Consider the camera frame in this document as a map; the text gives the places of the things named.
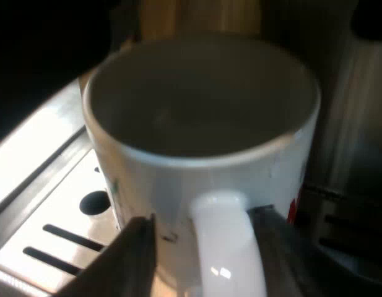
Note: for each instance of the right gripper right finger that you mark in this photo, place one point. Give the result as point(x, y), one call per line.
point(283, 263)

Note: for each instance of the steel espresso machine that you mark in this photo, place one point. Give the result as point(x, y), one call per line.
point(54, 173)

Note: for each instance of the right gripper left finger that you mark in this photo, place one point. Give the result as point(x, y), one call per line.
point(125, 260)

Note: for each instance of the white mug with red and black print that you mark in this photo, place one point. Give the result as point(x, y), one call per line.
point(209, 179)

